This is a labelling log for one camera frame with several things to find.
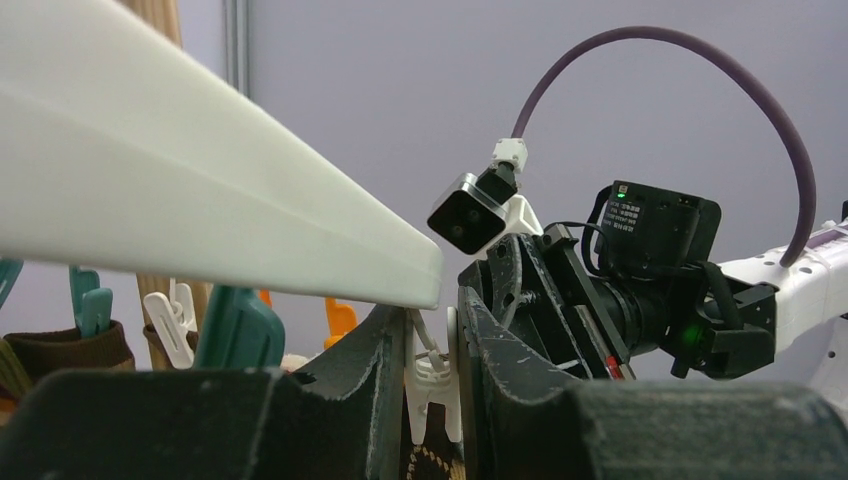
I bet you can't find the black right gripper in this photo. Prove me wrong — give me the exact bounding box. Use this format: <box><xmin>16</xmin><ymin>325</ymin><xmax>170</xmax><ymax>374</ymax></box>
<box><xmin>458</xmin><ymin>222</ymin><xmax>635</xmax><ymax>380</ymax></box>

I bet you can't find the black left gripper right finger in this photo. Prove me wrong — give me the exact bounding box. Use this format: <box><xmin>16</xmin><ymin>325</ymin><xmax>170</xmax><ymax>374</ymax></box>
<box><xmin>457</xmin><ymin>287</ymin><xmax>847</xmax><ymax>479</ymax></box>

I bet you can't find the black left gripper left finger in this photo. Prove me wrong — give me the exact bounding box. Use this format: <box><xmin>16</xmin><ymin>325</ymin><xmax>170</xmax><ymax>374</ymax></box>
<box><xmin>1</xmin><ymin>306</ymin><xmax>408</xmax><ymax>479</ymax></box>

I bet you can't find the white clothes clip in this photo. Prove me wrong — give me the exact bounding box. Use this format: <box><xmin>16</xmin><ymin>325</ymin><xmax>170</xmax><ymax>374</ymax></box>
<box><xmin>404</xmin><ymin>307</ymin><xmax>463</xmax><ymax>445</ymax></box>

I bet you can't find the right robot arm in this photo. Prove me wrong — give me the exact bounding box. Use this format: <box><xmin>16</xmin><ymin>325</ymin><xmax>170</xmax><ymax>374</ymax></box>
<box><xmin>458</xmin><ymin>181</ymin><xmax>847</xmax><ymax>380</ymax></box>

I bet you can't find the orange clothes clip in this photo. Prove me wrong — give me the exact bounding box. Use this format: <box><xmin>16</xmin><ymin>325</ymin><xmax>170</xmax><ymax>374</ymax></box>
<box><xmin>323</xmin><ymin>297</ymin><xmax>358</xmax><ymax>350</ymax></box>

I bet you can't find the teal clothes clip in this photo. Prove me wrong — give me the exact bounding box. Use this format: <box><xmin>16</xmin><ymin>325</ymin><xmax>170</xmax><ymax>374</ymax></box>
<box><xmin>192</xmin><ymin>284</ymin><xmax>285</xmax><ymax>370</ymax></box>

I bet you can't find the white round clip hanger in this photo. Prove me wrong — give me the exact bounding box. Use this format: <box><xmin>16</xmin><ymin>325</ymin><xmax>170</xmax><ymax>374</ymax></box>
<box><xmin>1</xmin><ymin>1</ymin><xmax>443</xmax><ymax>310</ymax></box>

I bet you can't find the wooden hanger rack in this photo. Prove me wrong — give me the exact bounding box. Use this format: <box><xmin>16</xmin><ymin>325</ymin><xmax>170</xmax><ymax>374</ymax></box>
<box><xmin>120</xmin><ymin>1</ymin><xmax>213</xmax><ymax>333</ymax></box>

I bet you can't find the brown hanging sock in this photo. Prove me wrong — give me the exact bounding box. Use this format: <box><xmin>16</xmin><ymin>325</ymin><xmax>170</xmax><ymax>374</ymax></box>
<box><xmin>1</xmin><ymin>320</ymin><xmax>136</xmax><ymax>400</ymax></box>

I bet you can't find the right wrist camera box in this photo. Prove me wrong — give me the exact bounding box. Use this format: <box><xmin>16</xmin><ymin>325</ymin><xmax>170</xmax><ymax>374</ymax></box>
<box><xmin>427</xmin><ymin>138</ymin><xmax>543</xmax><ymax>256</ymax></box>

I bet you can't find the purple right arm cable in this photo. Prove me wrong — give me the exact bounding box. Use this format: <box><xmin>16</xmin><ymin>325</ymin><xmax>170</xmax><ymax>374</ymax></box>
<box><xmin>510</xmin><ymin>25</ymin><xmax>817</xmax><ymax>270</ymax></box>

